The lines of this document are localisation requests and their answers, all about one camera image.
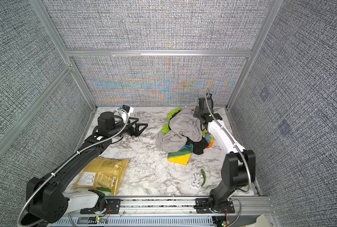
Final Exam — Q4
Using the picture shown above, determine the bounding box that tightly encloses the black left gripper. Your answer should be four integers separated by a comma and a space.
107, 116, 146, 139

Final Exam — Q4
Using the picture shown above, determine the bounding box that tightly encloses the black cloth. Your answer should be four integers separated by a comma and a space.
186, 137, 209, 155

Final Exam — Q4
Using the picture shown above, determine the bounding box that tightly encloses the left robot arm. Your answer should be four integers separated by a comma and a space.
17, 107, 148, 227

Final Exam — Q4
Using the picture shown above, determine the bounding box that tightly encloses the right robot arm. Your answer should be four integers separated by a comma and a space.
194, 93, 256, 213

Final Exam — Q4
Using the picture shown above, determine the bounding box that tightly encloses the neon green cloth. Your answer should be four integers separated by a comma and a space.
161, 107, 181, 134

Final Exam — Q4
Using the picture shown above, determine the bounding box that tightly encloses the grey cloth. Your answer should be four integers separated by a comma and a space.
155, 108, 202, 153

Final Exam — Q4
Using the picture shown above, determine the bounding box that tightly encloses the multicolour patterned cloth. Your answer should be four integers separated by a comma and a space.
167, 130, 214, 165

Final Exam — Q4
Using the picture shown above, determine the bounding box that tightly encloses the yellow snack bag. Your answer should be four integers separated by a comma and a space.
74, 157, 129, 196

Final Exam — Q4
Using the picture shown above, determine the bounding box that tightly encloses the green chili pepper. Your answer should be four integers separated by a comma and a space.
201, 169, 206, 187

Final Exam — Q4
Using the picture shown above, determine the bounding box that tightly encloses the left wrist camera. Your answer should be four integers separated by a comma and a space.
122, 105, 134, 114

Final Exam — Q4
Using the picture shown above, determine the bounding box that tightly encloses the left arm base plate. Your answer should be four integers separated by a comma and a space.
80, 198, 121, 215

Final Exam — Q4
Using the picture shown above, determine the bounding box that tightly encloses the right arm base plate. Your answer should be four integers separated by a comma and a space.
194, 198, 235, 214

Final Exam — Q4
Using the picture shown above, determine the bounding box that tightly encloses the aluminium mounting rail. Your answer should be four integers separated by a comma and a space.
52, 195, 277, 227

